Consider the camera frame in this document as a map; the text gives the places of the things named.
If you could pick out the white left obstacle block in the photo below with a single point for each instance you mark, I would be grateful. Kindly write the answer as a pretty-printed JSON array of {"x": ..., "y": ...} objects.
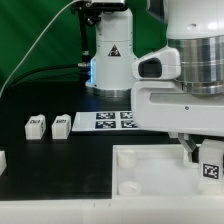
[{"x": 3, "y": 163}]

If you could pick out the white sheet with markers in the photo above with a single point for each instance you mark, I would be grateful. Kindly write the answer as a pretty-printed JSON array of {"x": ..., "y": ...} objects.
[{"x": 103, "y": 121}]

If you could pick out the white square table top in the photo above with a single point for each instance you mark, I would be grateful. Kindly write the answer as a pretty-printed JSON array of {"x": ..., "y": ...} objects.
[{"x": 143, "y": 171}]

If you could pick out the white front border rail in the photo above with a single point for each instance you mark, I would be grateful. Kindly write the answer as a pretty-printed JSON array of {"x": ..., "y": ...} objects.
[{"x": 118, "y": 211}]

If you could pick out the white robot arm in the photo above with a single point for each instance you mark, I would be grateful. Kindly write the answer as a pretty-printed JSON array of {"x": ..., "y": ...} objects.
[{"x": 195, "y": 28}]

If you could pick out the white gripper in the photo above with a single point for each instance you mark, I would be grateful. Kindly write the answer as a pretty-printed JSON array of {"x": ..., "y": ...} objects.
[{"x": 162, "y": 106}]

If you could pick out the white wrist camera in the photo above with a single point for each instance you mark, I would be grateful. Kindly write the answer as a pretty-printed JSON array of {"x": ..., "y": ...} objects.
[{"x": 163, "y": 64}]

